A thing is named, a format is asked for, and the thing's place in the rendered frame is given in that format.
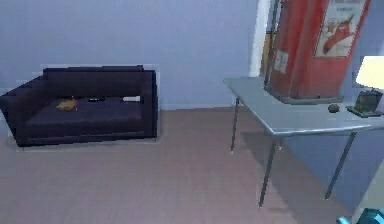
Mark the dark purple sofa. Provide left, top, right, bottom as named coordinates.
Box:
left=0, top=64, right=159, bottom=148

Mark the grey metal table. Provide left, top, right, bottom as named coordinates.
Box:
left=223, top=76, right=384, bottom=209

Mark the white door frame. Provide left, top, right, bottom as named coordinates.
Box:
left=249, top=0, right=272, bottom=78

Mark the yellow cloth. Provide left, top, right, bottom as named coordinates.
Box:
left=55, top=98, right=79, bottom=112

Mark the red cabinet with poster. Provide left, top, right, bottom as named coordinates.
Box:
left=263, top=0, right=372, bottom=106

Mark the table lamp with pale shade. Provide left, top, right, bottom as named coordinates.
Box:
left=345, top=55, right=384, bottom=119

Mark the teal object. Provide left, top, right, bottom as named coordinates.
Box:
left=336, top=208, right=384, bottom=224

